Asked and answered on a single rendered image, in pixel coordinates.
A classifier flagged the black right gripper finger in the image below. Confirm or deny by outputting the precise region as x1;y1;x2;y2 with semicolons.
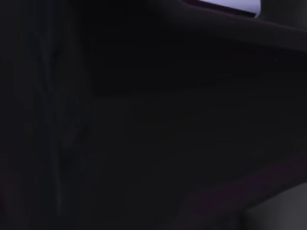
241;183;307;230

